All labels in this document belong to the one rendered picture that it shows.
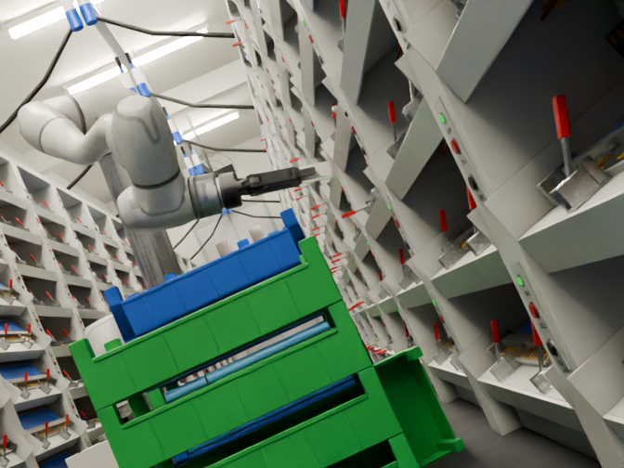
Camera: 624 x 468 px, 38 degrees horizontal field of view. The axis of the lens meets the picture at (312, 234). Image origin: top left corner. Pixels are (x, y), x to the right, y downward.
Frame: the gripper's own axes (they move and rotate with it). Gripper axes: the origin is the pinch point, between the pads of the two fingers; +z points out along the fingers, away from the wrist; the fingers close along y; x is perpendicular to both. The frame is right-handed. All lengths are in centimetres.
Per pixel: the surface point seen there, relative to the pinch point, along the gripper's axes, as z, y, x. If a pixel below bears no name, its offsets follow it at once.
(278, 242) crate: -9, 55, -19
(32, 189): -149, -319, 79
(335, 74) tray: 6.4, 25.5, 12.5
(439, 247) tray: 17.9, 25.3, -22.2
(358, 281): 14, -185, -16
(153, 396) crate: -31, 55, -37
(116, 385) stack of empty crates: -29, 85, -34
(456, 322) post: 17.9, 25.0, -35.8
